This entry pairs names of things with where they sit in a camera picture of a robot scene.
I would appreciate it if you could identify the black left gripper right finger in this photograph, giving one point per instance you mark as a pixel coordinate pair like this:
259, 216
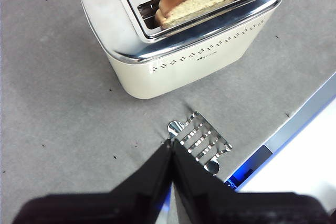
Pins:
223, 205

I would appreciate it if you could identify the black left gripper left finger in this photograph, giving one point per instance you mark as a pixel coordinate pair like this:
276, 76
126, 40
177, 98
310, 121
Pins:
126, 203

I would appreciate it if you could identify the toasted bread slice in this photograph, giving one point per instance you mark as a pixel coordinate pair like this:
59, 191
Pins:
199, 1

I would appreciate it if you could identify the stainless steel toast rack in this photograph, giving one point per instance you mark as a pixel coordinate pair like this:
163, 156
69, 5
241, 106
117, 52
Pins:
204, 140

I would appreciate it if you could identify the cream toaster with chrome top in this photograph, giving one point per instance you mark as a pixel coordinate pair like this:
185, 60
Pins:
183, 66

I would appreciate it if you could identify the dark box with blue light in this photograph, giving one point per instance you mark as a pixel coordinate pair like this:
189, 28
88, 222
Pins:
252, 163

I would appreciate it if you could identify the aluminium table edge rail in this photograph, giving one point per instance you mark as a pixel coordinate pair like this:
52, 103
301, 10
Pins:
304, 113

